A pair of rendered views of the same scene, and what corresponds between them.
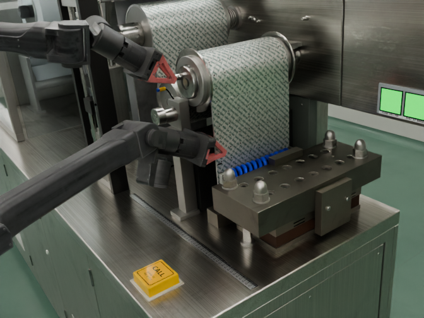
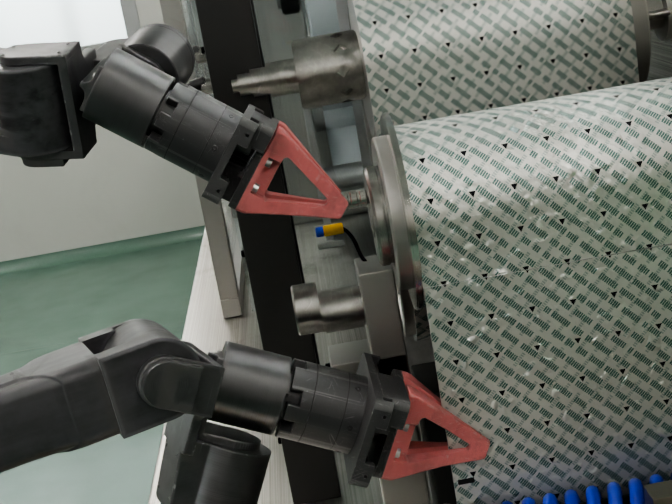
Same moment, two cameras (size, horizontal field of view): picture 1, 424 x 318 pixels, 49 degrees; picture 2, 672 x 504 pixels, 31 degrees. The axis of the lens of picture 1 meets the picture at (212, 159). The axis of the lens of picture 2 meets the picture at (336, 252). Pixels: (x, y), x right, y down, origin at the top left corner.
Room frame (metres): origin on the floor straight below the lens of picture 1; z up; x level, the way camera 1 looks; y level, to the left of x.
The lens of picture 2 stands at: (0.28, -0.41, 1.46)
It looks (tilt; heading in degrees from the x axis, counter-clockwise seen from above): 15 degrees down; 33
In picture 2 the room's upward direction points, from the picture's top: 10 degrees counter-clockwise
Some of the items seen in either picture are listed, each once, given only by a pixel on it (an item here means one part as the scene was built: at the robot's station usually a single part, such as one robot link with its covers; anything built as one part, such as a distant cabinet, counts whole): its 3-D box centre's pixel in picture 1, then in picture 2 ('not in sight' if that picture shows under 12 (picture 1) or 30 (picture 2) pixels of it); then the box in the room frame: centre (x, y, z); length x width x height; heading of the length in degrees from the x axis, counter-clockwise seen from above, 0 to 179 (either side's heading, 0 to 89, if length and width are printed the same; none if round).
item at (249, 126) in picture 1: (253, 129); (602, 380); (1.06, -0.11, 1.12); 0.23 x 0.01 x 0.18; 124
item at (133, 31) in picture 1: (128, 35); (328, 69); (1.24, 0.19, 1.34); 0.06 x 0.06 x 0.06; 34
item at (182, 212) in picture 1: (178, 161); (380, 446); (1.05, 0.08, 1.05); 0.06 x 0.05 x 0.31; 124
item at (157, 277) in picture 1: (156, 277); not in sight; (0.78, 0.14, 0.91); 0.07 x 0.07 x 0.02; 34
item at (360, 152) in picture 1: (359, 147); not in sight; (1.03, -0.36, 1.05); 0.04 x 0.04 x 0.04
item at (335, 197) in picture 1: (334, 206); not in sight; (0.91, -0.27, 0.97); 0.10 x 0.03 x 0.11; 124
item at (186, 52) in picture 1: (193, 80); (401, 211); (1.04, 0.03, 1.25); 0.15 x 0.01 x 0.15; 34
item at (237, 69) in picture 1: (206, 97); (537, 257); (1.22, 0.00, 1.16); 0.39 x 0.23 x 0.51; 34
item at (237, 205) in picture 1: (300, 181); not in sight; (0.98, -0.20, 1.00); 0.40 x 0.16 x 0.06; 124
